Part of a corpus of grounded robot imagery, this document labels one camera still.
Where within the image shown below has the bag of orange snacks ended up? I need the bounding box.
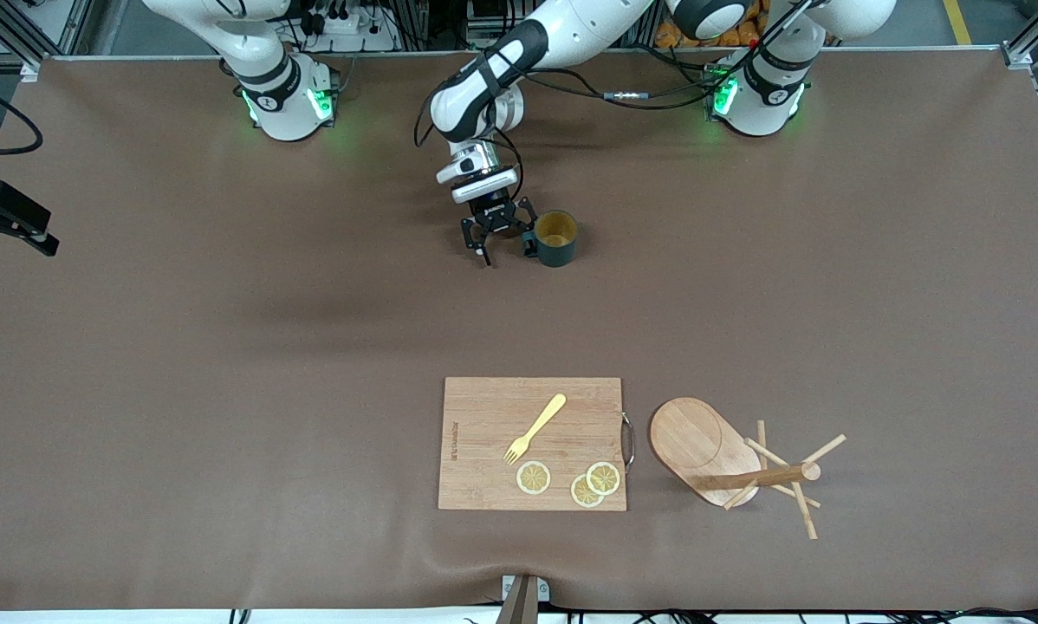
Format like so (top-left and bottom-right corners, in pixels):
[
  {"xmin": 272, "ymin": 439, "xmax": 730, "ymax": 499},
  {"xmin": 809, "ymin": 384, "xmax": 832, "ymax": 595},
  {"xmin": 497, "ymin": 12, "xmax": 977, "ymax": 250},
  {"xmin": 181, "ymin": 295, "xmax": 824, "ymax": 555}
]
[{"xmin": 655, "ymin": 13, "xmax": 767, "ymax": 49}]

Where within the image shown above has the wooden mug tree rack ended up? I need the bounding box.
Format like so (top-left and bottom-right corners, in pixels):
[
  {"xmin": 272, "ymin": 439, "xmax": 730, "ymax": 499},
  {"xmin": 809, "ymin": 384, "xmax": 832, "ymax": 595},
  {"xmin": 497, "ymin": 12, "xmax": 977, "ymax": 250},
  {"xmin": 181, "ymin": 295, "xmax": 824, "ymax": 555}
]
[{"xmin": 649, "ymin": 397, "xmax": 847, "ymax": 540}]

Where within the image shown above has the bamboo cutting board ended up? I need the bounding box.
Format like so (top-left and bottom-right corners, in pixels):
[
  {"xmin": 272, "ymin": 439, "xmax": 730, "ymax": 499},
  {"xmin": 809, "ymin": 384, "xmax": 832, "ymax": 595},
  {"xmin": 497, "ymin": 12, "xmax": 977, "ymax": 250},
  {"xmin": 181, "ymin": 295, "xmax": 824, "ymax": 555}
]
[{"xmin": 438, "ymin": 376, "xmax": 637, "ymax": 512}]

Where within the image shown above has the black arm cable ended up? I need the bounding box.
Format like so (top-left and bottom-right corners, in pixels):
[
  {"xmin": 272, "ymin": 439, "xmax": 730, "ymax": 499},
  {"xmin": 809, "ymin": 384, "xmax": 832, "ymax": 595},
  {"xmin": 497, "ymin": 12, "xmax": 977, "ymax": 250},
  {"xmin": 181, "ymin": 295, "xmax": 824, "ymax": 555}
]
[
  {"xmin": 413, "ymin": 52, "xmax": 732, "ymax": 198},
  {"xmin": 0, "ymin": 76, "xmax": 44, "ymax": 158}
]

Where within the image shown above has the black electronics box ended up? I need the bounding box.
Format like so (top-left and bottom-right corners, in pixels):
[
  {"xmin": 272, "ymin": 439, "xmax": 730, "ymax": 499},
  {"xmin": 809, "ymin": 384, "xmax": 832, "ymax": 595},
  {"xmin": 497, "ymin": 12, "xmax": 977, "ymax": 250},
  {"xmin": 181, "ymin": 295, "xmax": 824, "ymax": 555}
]
[{"xmin": 465, "ymin": 0, "xmax": 537, "ymax": 51}]

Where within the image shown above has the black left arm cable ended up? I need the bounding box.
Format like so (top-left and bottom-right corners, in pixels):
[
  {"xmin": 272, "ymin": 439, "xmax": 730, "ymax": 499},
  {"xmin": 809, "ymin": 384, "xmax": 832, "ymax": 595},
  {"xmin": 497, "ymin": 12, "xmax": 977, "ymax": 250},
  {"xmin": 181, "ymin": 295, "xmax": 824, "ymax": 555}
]
[{"xmin": 413, "ymin": 52, "xmax": 732, "ymax": 198}]

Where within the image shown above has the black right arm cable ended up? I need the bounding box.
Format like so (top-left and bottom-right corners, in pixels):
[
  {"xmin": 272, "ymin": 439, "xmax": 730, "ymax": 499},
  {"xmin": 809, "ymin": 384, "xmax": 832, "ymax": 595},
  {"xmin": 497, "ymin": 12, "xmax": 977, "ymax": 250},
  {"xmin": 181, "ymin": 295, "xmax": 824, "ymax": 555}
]
[{"xmin": 0, "ymin": 76, "xmax": 44, "ymax": 158}]

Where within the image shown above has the aluminium frame post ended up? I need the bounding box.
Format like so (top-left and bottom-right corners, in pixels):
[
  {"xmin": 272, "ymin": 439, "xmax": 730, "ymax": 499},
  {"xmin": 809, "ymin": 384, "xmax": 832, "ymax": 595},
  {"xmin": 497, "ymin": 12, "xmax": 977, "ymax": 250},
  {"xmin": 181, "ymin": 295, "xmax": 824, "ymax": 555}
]
[
  {"xmin": 1002, "ymin": 0, "xmax": 1038, "ymax": 72},
  {"xmin": 0, "ymin": 0, "xmax": 95, "ymax": 81}
]

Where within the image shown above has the yellow plastic fork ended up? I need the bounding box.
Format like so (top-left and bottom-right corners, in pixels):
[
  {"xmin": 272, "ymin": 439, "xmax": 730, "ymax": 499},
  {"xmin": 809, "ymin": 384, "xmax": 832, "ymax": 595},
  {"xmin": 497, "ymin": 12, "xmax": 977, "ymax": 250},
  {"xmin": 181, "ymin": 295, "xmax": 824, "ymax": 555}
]
[{"xmin": 503, "ymin": 393, "xmax": 568, "ymax": 465}]

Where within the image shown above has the dark green mug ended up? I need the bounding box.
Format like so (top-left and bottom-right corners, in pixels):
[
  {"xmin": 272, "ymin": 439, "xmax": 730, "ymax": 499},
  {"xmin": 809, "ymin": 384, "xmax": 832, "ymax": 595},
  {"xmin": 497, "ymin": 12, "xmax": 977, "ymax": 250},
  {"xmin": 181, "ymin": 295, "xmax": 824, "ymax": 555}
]
[{"xmin": 522, "ymin": 211, "xmax": 580, "ymax": 269}]

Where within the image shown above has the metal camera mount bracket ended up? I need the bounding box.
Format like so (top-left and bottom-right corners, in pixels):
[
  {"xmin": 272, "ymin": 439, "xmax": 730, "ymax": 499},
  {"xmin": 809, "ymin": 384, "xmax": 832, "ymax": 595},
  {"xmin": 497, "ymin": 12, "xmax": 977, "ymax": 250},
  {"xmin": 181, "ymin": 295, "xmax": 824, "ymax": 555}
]
[{"xmin": 496, "ymin": 574, "xmax": 551, "ymax": 624}]

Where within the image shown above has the white power strip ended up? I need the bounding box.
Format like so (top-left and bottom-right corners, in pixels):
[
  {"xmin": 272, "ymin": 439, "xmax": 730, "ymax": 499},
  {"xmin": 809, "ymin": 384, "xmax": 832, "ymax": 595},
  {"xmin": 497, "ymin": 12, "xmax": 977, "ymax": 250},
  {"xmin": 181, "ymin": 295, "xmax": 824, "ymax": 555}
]
[{"xmin": 305, "ymin": 9, "xmax": 399, "ymax": 53}]

